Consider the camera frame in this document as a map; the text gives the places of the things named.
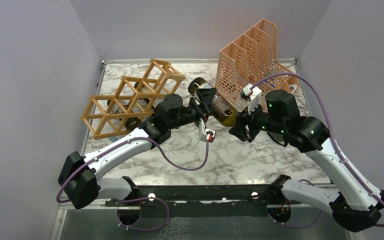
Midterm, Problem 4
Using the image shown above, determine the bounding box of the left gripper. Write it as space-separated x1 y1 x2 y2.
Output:
169 88 217 131

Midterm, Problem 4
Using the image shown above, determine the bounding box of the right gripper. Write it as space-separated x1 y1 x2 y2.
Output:
229 97 287 142

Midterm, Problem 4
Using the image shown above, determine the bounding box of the dark wine bottle black neck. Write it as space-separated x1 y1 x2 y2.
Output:
188 77 238 127

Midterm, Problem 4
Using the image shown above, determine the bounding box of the green wine bottle white label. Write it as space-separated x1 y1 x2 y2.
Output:
132 82 166 112

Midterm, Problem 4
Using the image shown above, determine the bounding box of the green wine bottle silver neck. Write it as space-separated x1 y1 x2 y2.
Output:
106 99 143 134

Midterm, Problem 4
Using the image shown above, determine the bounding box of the wooden wine rack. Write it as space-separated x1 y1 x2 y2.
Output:
81 58 186 140

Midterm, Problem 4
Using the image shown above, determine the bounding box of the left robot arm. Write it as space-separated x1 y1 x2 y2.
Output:
56 87 217 209

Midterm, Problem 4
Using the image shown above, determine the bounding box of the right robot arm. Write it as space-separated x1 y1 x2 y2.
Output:
229 86 384 233

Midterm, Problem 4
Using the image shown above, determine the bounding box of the orange plastic file organizer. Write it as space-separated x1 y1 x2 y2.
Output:
215 19 290 111

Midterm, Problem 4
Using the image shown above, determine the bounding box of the blue white sticker disc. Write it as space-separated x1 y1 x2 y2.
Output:
107 136 119 143

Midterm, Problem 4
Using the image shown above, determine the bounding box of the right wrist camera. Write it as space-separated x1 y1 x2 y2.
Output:
240 83 263 115

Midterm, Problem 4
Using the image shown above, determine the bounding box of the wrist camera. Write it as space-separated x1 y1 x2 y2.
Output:
198 119 216 143
240 83 263 115

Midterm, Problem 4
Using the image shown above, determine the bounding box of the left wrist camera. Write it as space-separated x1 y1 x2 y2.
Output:
198 119 216 143

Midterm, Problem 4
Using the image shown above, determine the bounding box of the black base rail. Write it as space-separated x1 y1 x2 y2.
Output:
105 184 286 218

